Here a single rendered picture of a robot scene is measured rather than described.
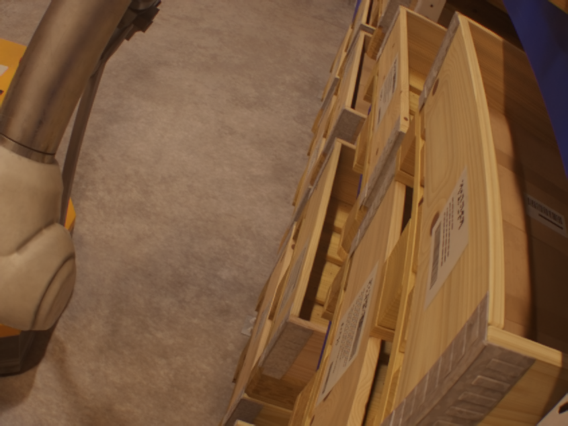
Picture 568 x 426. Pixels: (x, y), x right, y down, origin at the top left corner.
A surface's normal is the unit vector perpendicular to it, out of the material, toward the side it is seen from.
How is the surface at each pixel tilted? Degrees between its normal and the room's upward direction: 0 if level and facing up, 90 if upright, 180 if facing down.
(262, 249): 0
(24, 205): 51
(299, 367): 90
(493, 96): 90
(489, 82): 90
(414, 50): 90
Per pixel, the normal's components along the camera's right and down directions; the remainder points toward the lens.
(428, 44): -0.18, 0.58
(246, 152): 0.33, -0.73
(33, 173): 0.72, -0.31
